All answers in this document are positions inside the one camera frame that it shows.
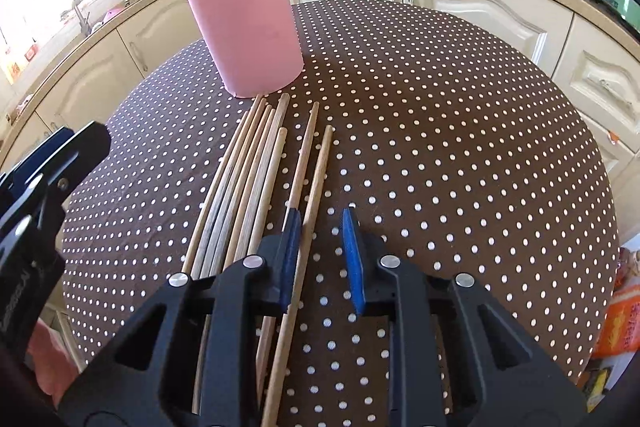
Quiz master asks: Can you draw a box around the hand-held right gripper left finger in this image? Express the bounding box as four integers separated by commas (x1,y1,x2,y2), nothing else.
57,207,303,427

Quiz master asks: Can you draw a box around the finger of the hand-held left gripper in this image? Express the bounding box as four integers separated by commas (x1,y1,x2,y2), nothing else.
0,122,112,258
0,128,76,198

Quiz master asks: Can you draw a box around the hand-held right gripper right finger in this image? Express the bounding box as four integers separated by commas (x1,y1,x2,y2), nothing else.
340,207,588,427

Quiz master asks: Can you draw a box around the bundle of wooden chopsticks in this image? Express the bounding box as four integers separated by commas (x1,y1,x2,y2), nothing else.
190,93,322,413

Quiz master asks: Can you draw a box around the wooden chopstick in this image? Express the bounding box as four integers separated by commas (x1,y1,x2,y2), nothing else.
260,124,335,427
181,97,267,275

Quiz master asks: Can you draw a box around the pink cup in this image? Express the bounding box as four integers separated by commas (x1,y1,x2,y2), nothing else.
184,0,305,98

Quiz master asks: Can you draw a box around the person's left hand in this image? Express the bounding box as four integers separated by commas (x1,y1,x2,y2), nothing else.
27,319,81,403

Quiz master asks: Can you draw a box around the brown polka-dot tablecloth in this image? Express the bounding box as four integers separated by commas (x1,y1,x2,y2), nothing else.
62,0,621,427

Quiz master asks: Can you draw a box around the metal sink faucet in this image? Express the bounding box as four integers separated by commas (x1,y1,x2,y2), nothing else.
70,0,93,32

